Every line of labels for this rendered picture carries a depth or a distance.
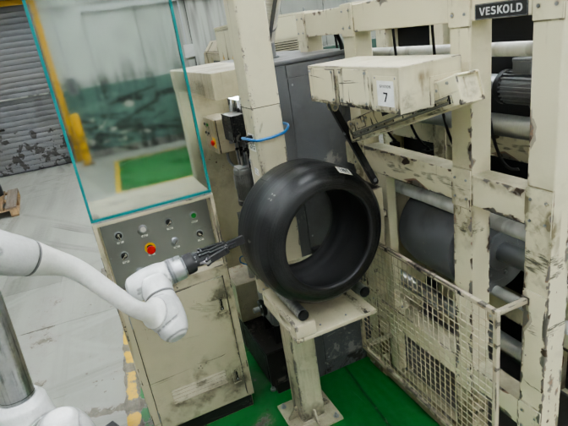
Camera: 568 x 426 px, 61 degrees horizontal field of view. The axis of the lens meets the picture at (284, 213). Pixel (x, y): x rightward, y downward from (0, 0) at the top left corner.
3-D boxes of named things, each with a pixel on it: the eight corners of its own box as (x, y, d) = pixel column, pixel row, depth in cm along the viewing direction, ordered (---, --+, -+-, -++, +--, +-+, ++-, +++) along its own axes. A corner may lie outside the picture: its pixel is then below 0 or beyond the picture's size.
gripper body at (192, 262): (182, 261, 169) (207, 250, 171) (177, 253, 176) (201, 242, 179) (190, 279, 172) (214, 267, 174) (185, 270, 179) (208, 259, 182)
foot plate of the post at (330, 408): (277, 407, 267) (275, 401, 266) (319, 388, 276) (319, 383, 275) (297, 440, 244) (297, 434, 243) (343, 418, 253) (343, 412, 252)
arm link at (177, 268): (161, 257, 174) (177, 250, 176) (171, 277, 178) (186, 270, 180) (166, 266, 166) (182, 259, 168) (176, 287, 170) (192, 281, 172)
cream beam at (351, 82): (309, 102, 202) (305, 66, 197) (361, 90, 210) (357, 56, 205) (399, 117, 149) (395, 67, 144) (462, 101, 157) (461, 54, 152)
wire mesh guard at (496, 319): (362, 347, 258) (350, 228, 233) (365, 346, 258) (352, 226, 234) (494, 472, 179) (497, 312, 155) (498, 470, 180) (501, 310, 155)
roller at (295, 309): (270, 273, 216) (275, 280, 218) (263, 281, 215) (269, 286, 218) (304, 308, 185) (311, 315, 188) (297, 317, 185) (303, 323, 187)
